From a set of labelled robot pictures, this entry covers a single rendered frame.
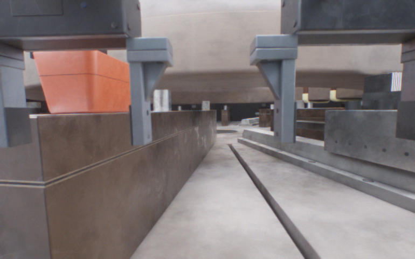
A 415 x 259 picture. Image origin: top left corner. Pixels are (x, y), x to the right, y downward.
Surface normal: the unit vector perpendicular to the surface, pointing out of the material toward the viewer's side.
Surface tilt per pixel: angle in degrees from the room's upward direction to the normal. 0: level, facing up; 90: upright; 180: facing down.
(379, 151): 90
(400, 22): 90
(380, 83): 90
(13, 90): 90
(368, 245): 0
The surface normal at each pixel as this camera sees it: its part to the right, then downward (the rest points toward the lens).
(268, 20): 0.03, 0.10
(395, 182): -0.97, 0.04
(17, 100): 1.00, -0.02
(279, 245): -0.02, -0.99
